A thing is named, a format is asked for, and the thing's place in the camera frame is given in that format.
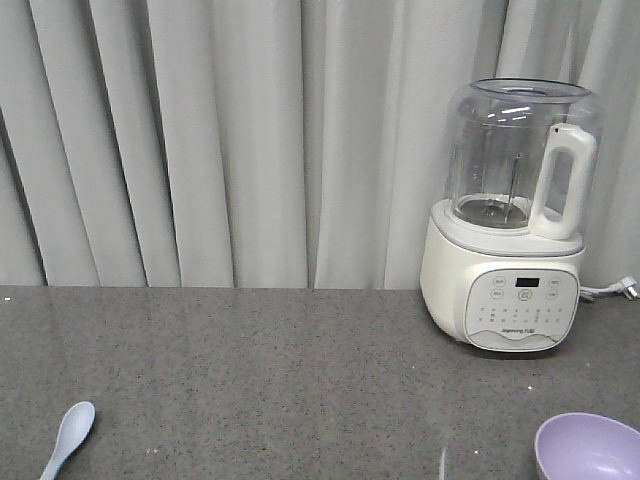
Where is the grey pleated curtain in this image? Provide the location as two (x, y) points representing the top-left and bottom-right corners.
(1, 1), (639, 289)

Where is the light blue plastic spoon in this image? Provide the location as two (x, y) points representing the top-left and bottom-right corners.
(40, 401), (96, 480)

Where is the white blender power cord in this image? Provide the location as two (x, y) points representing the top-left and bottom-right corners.
(578, 277), (640, 304)

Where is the white blender with clear jar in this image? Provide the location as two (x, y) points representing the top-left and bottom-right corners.
(420, 78), (604, 353)

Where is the purple plastic bowl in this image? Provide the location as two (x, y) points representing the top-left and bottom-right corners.
(534, 412), (639, 479)

